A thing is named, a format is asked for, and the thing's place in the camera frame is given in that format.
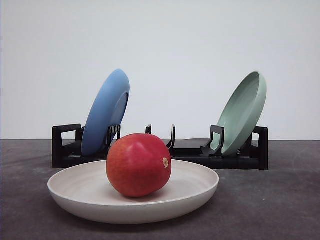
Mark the blue plate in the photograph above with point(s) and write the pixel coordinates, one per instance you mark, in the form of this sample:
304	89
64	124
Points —
105	110

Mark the green plate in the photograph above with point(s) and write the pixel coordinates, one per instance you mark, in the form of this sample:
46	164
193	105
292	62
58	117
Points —
241	112

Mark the black plate rack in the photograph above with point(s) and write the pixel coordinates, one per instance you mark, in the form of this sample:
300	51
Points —
67	148

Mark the white plate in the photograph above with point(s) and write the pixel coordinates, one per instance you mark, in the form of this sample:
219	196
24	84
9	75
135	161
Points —
85	193

